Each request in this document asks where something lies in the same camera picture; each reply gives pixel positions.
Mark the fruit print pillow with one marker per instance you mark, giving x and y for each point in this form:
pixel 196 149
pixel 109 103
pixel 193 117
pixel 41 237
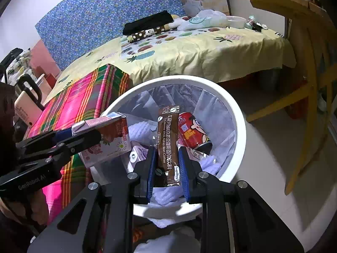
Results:
pixel 130 49

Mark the white trash bin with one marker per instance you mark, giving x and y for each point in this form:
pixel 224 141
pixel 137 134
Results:
pixel 181 210

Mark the black bag on bundle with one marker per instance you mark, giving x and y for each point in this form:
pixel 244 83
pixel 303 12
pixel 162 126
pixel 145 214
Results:
pixel 11 56

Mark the pineapple print covered bundle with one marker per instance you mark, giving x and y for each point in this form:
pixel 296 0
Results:
pixel 19 66

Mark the wooden table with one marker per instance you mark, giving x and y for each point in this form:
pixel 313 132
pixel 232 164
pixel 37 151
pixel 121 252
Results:
pixel 311 31

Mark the pink strawberry milk carton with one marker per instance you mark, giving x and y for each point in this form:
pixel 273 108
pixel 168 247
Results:
pixel 114 141

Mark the black folded cloth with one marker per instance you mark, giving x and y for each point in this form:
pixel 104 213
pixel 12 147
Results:
pixel 150 22

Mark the white plastic bag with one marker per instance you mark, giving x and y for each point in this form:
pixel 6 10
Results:
pixel 205 19

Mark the purple blueberry milk carton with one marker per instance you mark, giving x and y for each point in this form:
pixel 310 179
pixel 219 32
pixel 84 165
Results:
pixel 138 153

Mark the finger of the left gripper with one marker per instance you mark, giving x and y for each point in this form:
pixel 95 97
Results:
pixel 43 141
pixel 70 146

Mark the red cartoon drink can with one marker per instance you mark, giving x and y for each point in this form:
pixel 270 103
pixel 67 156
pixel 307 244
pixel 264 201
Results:
pixel 193 134

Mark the blue patterned headboard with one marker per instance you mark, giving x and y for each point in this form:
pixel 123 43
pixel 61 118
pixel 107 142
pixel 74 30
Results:
pixel 75 27

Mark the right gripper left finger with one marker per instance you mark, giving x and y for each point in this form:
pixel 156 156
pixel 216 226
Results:
pixel 100 217

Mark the plaid pink tablecloth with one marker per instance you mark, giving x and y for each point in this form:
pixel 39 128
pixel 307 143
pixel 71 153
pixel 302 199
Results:
pixel 86 99

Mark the yellow pineapple bed sheet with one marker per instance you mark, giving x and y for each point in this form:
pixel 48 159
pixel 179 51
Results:
pixel 222 55

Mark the brown polka dot cloth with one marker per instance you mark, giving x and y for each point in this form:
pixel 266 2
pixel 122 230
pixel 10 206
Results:
pixel 135 37

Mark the clear trash bag liner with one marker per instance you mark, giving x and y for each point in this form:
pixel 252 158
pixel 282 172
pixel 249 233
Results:
pixel 210 112

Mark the brown coffee sachet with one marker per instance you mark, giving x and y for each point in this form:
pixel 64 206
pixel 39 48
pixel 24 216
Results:
pixel 167 171

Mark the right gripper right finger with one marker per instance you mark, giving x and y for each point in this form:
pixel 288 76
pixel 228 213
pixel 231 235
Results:
pixel 235 216

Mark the white electric kettle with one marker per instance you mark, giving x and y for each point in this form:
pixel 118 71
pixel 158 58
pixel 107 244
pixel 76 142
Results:
pixel 28 106

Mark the person left hand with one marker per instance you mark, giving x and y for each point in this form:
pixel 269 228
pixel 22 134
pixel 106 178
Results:
pixel 38 204

